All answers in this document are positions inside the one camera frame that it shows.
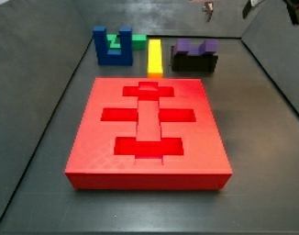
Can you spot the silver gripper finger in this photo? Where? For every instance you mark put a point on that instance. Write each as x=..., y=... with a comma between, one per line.
x=249, y=5
x=208, y=8

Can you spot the purple U-shaped block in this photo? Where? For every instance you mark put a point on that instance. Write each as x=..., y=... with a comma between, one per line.
x=185, y=48

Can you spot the black angle fixture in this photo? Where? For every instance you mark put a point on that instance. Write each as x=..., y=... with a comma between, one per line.
x=192, y=63

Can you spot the red puzzle board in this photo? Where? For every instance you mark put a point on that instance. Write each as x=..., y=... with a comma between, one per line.
x=148, y=137

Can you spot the yellow long bar block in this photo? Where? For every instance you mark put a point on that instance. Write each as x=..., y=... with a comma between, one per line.
x=153, y=62

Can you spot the green zigzag block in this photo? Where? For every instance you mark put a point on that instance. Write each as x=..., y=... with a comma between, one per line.
x=138, y=42

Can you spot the blue U-shaped block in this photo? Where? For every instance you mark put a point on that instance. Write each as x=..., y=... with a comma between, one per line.
x=116, y=57

